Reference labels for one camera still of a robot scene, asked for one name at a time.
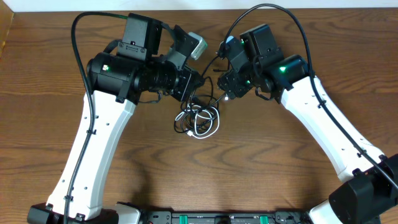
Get black USB cable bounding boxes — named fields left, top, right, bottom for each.
left=173, top=55, right=231, bottom=135

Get white USB cable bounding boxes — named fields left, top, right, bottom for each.
left=174, top=95, right=229, bottom=140

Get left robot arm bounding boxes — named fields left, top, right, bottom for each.
left=27, top=13, right=207, bottom=223

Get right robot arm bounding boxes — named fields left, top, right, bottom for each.
left=218, top=24, right=397, bottom=223

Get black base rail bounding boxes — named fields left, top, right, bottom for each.
left=138, top=210, right=312, bottom=224

